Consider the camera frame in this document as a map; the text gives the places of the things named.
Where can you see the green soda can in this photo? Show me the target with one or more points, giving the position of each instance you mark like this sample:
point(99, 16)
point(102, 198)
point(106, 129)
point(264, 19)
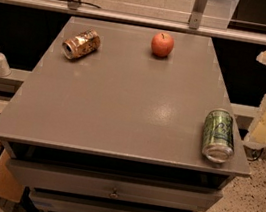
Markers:
point(217, 142)

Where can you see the gold brown soda can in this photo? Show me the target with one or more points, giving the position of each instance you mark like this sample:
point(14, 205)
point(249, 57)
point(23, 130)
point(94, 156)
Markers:
point(81, 45)

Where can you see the top drawer knob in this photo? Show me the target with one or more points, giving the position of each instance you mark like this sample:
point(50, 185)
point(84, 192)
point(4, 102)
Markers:
point(114, 194)

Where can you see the right metal bracket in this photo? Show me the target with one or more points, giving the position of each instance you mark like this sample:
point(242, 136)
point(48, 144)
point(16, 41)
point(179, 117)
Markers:
point(197, 13)

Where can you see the red apple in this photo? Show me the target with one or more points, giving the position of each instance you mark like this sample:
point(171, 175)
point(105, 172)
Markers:
point(162, 44)

